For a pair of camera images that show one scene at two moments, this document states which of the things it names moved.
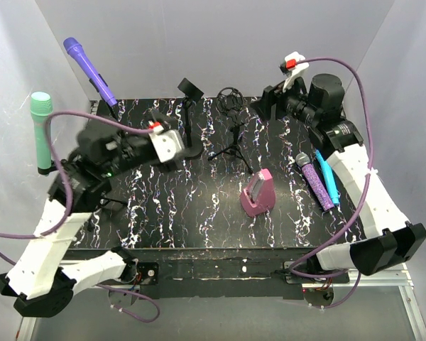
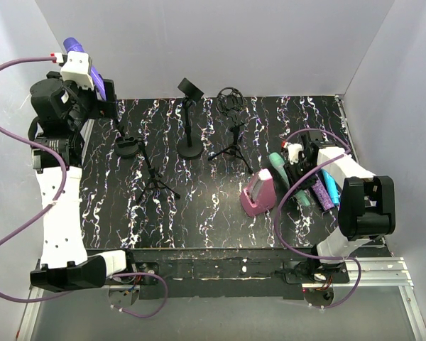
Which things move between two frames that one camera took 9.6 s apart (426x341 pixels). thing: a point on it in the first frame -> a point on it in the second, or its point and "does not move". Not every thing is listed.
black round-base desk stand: x=194 y=146 does not move
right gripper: x=270 y=96 -> x=291 y=170
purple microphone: x=74 y=45 does not move
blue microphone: x=329 y=177 does not move
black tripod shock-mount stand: x=231 y=101 does not move
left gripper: x=173 y=161 -> x=106 y=109
